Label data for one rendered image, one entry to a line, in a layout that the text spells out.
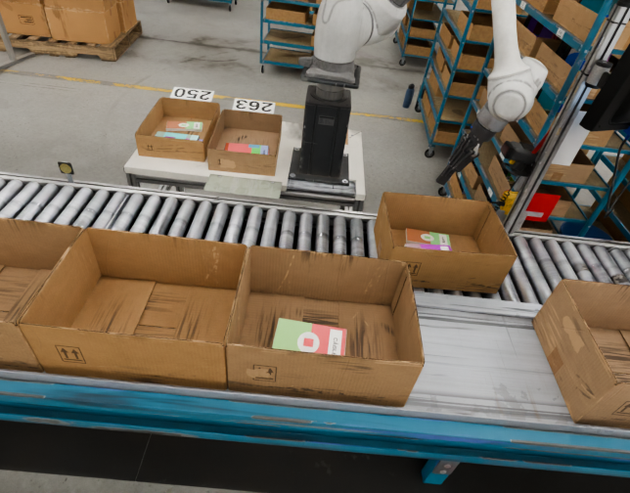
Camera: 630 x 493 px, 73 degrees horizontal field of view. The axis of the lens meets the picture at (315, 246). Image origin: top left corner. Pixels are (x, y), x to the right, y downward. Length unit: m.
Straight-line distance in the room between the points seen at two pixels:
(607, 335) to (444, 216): 0.63
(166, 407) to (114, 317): 0.29
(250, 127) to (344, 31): 0.75
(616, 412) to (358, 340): 0.57
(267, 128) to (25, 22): 3.85
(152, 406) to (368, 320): 0.54
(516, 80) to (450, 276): 0.60
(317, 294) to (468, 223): 0.76
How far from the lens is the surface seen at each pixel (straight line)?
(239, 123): 2.17
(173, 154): 1.95
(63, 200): 1.82
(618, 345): 1.42
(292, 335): 0.99
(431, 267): 1.40
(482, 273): 1.47
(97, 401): 1.01
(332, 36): 1.65
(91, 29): 5.32
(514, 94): 1.21
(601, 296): 1.33
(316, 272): 1.09
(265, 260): 1.07
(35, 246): 1.27
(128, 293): 1.19
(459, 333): 1.20
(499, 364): 1.19
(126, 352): 0.95
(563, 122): 1.64
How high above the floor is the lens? 1.75
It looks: 42 degrees down
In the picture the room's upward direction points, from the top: 8 degrees clockwise
